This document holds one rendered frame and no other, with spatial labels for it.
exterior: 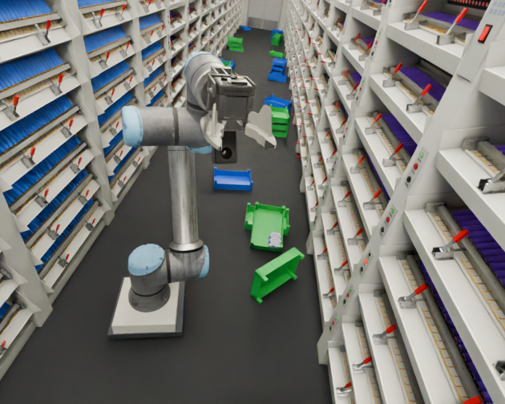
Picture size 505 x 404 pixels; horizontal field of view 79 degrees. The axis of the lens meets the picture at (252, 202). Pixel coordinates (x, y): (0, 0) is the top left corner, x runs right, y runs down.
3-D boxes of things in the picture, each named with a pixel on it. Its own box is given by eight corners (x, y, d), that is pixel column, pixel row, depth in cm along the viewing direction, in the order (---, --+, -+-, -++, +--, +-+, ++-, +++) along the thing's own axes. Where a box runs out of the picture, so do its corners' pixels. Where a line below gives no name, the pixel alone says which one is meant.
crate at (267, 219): (280, 252, 197) (283, 247, 191) (249, 248, 197) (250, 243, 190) (283, 211, 213) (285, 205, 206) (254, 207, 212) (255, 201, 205)
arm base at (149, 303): (128, 316, 136) (126, 302, 131) (128, 282, 151) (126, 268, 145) (172, 308, 143) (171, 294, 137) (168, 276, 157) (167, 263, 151)
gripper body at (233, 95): (212, 84, 48) (199, 64, 57) (210, 135, 53) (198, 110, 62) (259, 86, 50) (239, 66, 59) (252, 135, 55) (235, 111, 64)
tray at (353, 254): (353, 280, 121) (353, 264, 116) (330, 192, 170) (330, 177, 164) (406, 277, 119) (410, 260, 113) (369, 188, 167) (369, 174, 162)
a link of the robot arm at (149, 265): (130, 271, 144) (126, 244, 134) (167, 265, 150) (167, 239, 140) (130, 297, 133) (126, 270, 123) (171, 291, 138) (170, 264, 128)
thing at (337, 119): (338, 153, 166) (338, 129, 158) (325, 112, 214) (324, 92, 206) (377, 149, 163) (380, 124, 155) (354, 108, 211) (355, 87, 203)
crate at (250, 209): (244, 229, 210) (245, 220, 205) (246, 211, 226) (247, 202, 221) (287, 236, 211) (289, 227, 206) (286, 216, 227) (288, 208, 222)
